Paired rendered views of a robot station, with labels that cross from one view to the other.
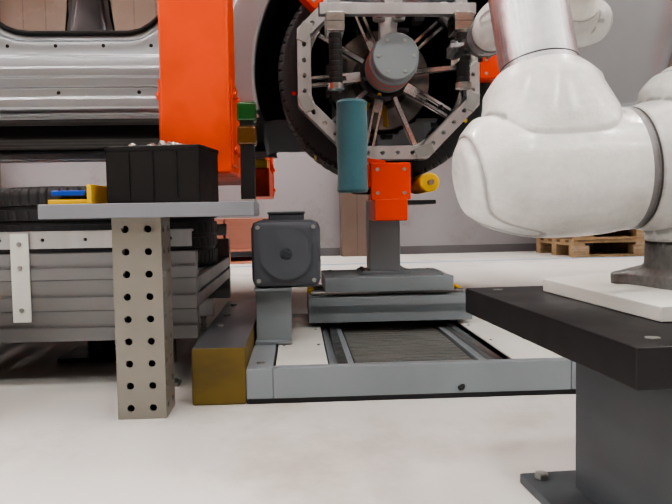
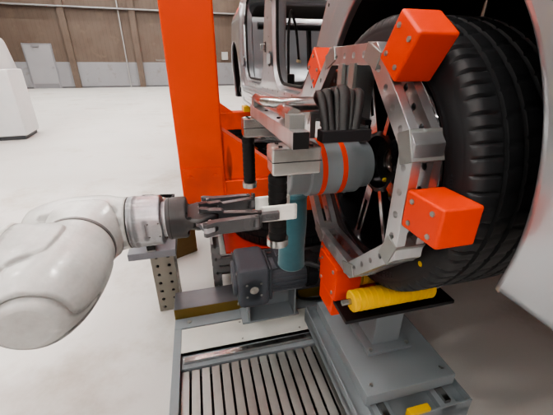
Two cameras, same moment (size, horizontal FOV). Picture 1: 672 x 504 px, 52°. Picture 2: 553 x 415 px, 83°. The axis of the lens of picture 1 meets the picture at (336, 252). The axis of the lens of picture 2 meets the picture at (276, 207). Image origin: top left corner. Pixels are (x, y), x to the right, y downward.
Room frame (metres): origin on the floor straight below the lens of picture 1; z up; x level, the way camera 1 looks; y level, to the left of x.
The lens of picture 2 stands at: (1.75, -0.89, 1.08)
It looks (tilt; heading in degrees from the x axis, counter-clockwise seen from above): 24 degrees down; 79
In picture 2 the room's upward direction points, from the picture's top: straight up
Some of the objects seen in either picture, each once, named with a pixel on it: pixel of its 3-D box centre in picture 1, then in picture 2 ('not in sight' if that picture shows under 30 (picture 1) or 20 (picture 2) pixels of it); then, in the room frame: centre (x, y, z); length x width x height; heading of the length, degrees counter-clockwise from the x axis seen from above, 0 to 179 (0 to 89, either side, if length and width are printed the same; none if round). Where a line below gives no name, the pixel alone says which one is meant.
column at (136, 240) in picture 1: (144, 315); (165, 268); (1.46, 0.41, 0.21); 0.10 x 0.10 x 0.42; 3
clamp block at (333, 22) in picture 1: (334, 24); (257, 125); (1.86, -0.01, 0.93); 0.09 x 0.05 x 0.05; 3
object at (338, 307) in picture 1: (383, 301); (374, 352); (2.25, -0.15, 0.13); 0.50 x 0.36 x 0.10; 93
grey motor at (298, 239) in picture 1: (287, 272); (283, 283); (1.97, 0.14, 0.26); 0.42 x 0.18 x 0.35; 3
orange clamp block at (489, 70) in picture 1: (491, 69); (439, 216); (2.10, -0.48, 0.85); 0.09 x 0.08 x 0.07; 93
